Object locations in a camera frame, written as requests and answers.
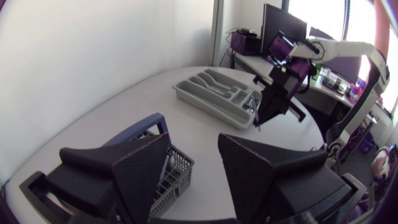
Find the green bottle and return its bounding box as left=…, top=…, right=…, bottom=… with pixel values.
left=312, top=63, right=323, bottom=82

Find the steel knife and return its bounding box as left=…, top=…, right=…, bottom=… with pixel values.
left=159, top=154, right=170, bottom=183
left=251, top=95, right=261, bottom=132

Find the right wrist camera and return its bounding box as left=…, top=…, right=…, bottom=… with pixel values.
left=269, top=65, right=292, bottom=87

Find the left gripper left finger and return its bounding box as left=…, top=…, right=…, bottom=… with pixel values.
left=46, top=132, right=172, bottom=224

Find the steel fork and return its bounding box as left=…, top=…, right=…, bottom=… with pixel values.
left=243, top=98, right=261, bottom=113

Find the white desk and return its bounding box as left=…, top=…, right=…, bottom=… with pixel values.
left=232, top=51, right=379, bottom=125

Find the black equipment box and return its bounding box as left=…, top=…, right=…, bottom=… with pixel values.
left=230, top=28, right=262, bottom=57

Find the grey cutlery basket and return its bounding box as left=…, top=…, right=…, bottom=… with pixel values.
left=101, top=112, right=195, bottom=220

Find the grey cutlery tray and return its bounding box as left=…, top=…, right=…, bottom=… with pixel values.
left=172, top=68, right=264, bottom=131

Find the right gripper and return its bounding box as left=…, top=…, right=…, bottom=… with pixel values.
left=252, top=75, right=307, bottom=127

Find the dark screen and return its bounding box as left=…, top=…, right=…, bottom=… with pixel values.
left=308, top=26, right=363, bottom=84
left=260, top=3, right=308, bottom=58

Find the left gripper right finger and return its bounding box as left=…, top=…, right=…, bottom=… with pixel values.
left=217, top=133, right=353, bottom=224

